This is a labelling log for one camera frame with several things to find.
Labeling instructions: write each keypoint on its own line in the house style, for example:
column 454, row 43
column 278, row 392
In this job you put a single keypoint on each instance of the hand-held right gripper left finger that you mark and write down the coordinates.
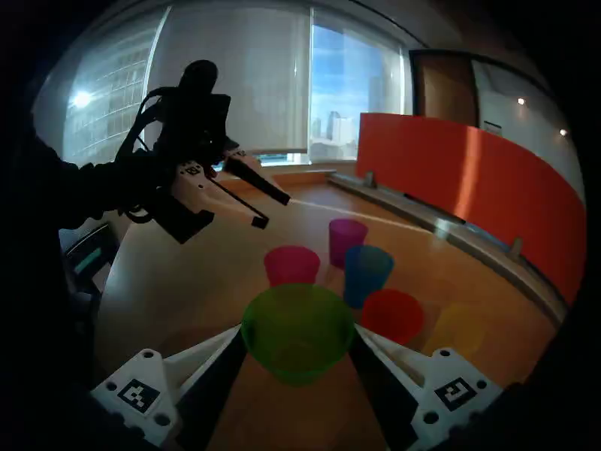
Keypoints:
column 150, row 371

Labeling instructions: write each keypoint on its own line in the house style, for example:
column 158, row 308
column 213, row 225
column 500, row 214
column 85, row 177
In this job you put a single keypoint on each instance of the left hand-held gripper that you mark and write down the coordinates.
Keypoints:
column 192, row 122

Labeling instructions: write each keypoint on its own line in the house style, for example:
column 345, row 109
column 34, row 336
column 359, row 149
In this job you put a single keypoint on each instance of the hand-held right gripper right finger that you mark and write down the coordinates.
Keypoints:
column 422, row 376

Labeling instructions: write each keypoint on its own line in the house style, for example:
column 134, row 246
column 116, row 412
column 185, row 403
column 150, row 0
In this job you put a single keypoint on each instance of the green plastic cup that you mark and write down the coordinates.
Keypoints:
column 296, row 329

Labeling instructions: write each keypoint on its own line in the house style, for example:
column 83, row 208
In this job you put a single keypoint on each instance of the person's left forearm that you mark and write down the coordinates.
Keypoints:
column 80, row 188

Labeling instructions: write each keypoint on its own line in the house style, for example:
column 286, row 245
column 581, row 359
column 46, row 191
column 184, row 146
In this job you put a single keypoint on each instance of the yellow plastic cup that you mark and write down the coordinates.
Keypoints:
column 458, row 329

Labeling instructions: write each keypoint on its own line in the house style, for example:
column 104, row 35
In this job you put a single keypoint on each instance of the red plastic cup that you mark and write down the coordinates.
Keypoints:
column 394, row 317

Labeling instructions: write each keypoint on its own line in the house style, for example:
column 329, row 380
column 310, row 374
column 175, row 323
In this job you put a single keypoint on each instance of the blue plastic cup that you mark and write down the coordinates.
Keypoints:
column 366, row 275

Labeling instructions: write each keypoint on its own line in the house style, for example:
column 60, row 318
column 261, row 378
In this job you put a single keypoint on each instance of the pink plastic cup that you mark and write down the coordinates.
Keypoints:
column 291, row 265

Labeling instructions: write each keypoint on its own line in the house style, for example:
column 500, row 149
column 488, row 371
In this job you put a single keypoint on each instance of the purple plastic cup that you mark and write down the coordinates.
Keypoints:
column 342, row 239

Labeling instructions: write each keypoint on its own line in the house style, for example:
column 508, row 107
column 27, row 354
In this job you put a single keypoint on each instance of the red desk screen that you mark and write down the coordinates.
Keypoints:
column 469, row 174

